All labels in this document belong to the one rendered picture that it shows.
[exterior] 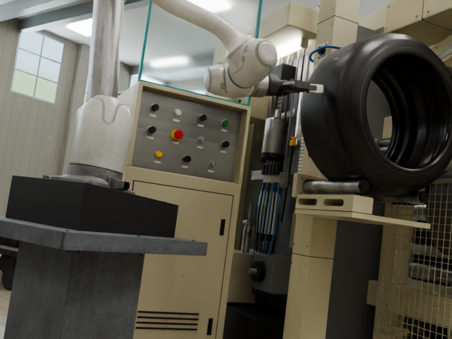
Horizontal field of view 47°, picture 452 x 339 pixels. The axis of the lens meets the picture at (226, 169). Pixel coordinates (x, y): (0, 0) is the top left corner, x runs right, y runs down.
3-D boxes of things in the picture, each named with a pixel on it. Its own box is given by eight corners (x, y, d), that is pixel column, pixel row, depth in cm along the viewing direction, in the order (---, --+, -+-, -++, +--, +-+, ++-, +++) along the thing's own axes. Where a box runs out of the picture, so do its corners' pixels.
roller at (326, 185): (302, 182, 210) (311, 180, 211) (304, 193, 210) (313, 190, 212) (358, 181, 178) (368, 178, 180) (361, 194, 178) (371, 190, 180)
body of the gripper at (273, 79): (270, 70, 170) (294, 72, 174) (257, 75, 177) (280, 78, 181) (270, 93, 169) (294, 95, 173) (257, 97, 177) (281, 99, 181)
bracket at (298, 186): (290, 196, 210) (293, 173, 211) (367, 208, 226) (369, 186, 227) (295, 196, 207) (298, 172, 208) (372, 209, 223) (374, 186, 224)
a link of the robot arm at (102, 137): (67, 161, 140) (84, 83, 143) (67, 167, 157) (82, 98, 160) (127, 173, 144) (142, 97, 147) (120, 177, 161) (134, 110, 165)
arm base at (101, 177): (101, 186, 134) (105, 165, 135) (46, 179, 146) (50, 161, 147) (146, 198, 149) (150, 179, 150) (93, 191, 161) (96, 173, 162)
